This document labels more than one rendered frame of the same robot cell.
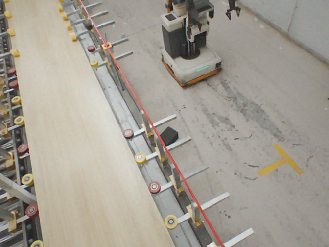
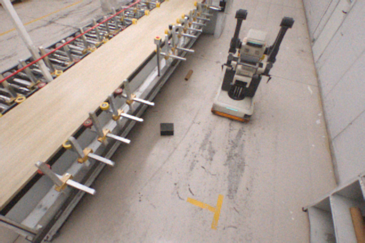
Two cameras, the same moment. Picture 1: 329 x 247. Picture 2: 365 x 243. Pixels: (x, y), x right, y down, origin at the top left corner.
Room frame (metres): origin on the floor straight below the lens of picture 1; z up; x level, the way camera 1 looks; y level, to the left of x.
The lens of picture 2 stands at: (0.23, -1.18, 2.25)
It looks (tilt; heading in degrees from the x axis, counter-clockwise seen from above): 49 degrees down; 33
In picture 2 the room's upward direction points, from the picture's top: 5 degrees clockwise
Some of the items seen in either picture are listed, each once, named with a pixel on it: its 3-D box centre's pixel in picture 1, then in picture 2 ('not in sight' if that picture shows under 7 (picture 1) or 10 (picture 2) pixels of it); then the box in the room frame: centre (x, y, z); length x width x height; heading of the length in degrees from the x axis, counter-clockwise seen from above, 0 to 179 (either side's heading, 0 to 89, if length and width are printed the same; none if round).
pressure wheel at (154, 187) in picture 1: (155, 189); (89, 125); (0.67, 0.16, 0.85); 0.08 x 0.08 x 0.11
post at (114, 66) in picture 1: (116, 71); (158, 60); (1.87, 0.36, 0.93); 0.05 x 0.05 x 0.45; 17
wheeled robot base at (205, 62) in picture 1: (190, 60); (234, 100); (2.73, -0.51, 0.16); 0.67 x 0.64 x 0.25; 17
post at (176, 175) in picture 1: (177, 181); (99, 130); (0.68, 0.00, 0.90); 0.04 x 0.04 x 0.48; 17
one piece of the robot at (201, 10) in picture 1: (200, 12); (247, 64); (2.46, -0.60, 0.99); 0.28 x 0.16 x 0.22; 107
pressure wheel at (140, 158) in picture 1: (141, 160); (105, 108); (0.91, 0.23, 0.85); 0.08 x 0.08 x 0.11
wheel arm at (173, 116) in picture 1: (152, 127); (135, 100); (1.21, 0.11, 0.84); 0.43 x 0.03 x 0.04; 107
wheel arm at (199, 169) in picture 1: (181, 179); (109, 135); (0.73, -0.03, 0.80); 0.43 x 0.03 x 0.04; 107
